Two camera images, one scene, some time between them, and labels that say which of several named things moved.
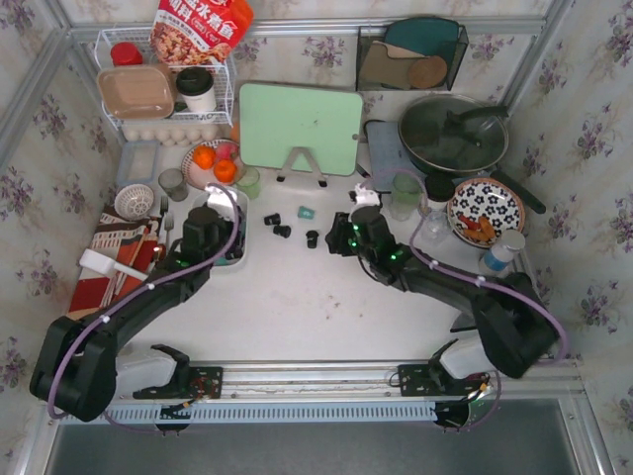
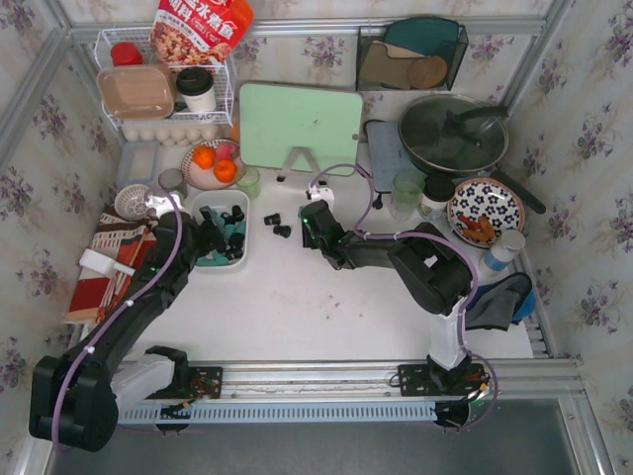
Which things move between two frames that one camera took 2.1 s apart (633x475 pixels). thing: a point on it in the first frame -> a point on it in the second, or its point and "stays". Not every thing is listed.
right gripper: x=339 y=236 -> x=307 y=226
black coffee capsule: x=284 y=231 stays
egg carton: x=172 y=135 stays
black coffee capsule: x=274 y=219 stays
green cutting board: x=274 y=119 stays
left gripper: x=235 y=242 -> x=211 y=236
